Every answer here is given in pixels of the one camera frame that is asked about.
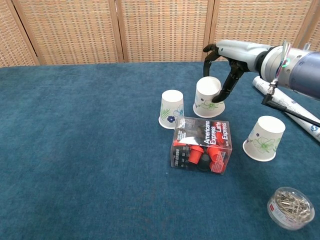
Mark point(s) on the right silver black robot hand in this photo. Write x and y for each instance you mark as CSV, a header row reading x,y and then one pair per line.
x,y
240,53

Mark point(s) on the white floral paper cup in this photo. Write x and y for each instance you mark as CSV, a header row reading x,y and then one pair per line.
x,y
264,138
205,100
172,108

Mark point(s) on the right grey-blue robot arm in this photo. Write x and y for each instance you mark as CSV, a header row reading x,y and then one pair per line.
x,y
305,72

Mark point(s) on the rolled white paper tube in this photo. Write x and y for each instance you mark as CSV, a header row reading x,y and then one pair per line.
x,y
290,102

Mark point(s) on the clear coffee capsule box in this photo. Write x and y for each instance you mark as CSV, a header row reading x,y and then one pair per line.
x,y
201,145

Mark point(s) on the round clear pin container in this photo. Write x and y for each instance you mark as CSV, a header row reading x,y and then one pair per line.
x,y
291,208

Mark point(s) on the woven wooden folding screen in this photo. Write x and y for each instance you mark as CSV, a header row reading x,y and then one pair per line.
x,y
75,30

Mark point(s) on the blue felt table cover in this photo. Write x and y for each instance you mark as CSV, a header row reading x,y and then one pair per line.
x,y
75,150

